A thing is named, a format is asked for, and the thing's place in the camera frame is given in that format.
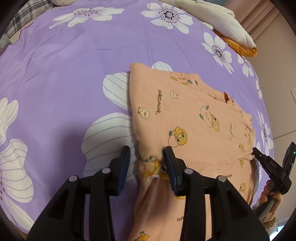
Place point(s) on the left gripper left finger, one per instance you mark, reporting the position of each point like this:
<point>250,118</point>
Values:
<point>63,216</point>

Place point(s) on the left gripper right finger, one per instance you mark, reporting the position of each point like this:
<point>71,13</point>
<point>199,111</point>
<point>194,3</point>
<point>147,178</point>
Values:
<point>231,217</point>

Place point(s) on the orange cartoon print garment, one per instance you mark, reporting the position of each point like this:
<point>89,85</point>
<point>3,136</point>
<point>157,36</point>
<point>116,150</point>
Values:
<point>203,126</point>

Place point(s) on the purple floral bed sheet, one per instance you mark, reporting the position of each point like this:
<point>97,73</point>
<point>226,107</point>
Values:
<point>64,95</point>

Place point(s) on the orange plush cushion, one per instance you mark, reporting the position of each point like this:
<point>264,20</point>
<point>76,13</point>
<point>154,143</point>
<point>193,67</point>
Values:
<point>246,52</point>

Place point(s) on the pink curtain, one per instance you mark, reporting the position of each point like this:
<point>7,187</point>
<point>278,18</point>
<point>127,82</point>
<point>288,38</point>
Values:
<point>255,16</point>

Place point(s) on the white plush goose toy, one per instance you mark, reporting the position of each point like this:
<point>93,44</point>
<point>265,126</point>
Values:
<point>220,18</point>

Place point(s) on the grey plaid blanket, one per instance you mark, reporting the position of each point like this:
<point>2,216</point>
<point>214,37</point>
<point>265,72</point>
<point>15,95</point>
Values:
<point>31,10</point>

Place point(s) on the white wall socket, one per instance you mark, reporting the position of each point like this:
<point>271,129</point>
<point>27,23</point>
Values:
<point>293,92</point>

